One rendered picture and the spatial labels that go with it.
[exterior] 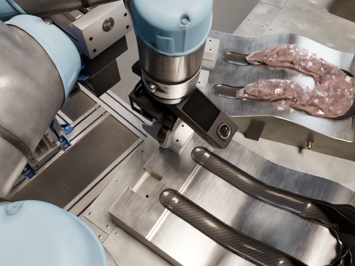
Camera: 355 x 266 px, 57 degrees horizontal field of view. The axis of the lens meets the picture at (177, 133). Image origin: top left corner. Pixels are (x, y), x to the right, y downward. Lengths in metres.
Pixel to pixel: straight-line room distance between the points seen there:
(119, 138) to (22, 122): 1.21
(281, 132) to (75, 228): 0.63
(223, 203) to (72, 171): 0.93
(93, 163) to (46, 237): 1.26
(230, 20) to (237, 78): 1.49
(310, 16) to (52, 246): 1.03
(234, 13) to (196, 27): 2.04
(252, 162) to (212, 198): 0.11
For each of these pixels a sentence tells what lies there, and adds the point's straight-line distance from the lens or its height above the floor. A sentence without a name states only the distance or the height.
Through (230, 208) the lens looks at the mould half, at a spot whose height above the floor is 0.88.
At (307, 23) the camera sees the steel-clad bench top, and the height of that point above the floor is 0.80.
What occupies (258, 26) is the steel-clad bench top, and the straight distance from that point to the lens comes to 1.04.
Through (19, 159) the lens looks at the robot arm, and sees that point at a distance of 0.27.
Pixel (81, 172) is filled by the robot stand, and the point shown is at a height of 0.21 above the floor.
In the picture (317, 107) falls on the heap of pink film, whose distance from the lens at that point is 0.76.
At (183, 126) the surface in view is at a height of 0.94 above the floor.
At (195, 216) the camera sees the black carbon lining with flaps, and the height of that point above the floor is 0.88.
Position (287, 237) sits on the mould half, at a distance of 0.59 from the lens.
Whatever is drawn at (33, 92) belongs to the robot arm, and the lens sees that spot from 0.28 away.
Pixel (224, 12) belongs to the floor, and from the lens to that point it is 2.33.
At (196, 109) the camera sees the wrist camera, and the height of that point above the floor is 1.09.
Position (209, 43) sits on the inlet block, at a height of 0.88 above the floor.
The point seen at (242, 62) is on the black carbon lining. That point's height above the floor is 0.85.
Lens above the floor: 1.47
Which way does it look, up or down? 60 degrees down
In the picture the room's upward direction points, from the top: straight up
